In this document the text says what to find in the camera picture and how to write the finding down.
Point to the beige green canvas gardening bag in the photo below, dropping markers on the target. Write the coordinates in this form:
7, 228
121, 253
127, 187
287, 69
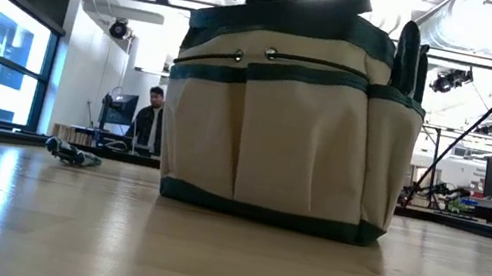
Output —
301, 142

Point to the black round ceiling spotlight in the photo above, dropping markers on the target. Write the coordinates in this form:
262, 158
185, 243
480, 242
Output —
119, 28

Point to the person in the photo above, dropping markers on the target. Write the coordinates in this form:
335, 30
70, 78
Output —
146, 125

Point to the black track light cluster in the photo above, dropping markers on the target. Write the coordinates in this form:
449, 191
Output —
488, 128
449, 81

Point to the wooden slatted crate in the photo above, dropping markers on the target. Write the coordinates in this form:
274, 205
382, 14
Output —
74, 134

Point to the black aluminium table frame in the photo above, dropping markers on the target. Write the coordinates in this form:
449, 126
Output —
121, 156

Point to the black metal frame stand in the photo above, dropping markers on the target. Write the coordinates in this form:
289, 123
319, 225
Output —
434, 161

